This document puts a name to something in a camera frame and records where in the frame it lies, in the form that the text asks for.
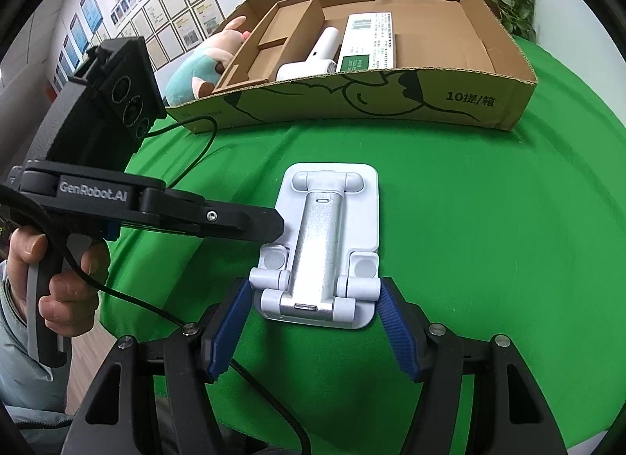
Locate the white folding phone stand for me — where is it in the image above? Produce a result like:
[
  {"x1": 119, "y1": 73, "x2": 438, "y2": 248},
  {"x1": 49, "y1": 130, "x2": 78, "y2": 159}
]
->
[{"x1": 248, "y1": 162, "x2": 381, "y2": 330}]

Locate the pink teal plush pig toy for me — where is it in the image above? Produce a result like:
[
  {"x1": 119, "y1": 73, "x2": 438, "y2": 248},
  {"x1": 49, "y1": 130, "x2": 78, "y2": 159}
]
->
[{"x1": 164, "y1": 15, "x2": 250, "y2": 106}]

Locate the white handheld lint remover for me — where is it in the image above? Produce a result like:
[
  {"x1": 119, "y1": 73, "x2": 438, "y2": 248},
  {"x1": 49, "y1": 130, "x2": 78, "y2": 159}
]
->
[{"x1": 276, "y1": 26, "x2": 341, "y2": 82}]

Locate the narrow brown cardboard tray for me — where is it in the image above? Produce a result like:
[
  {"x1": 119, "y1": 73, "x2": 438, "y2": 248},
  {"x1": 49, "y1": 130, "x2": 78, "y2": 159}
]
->
[{"x1": 213, "y1": 0, "x2": 325, "y2": 95}]

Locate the white green printed carton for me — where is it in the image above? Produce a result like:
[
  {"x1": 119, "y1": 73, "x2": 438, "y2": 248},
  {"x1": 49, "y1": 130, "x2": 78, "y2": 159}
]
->
[{"x1": 337, "y1": 12, "x2": 396, "y2": 72}]

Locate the green tablecloth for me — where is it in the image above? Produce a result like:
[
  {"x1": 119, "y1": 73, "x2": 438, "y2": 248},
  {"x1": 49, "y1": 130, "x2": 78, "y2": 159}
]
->
[{"x1": 108, "y1": 39, "x2": 625, "y2": 454}]

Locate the light blue jacket sleeve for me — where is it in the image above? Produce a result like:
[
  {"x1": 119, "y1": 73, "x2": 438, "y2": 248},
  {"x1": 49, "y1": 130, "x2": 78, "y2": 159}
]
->
[{"x1": 1, "y1": 263, "x2": 72, "y2": 454}]

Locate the large shallow cardboard box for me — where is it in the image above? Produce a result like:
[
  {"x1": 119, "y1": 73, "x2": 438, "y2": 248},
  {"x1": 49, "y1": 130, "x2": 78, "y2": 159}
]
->
[{"x1": 169, "y1": 0, "x2": 537, "y2": 132}]

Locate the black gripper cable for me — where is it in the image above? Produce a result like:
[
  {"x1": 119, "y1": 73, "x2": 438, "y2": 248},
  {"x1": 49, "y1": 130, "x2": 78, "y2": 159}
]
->
[{"x1": 0, "y1": 113, "x2": 312, "y2": 455}]

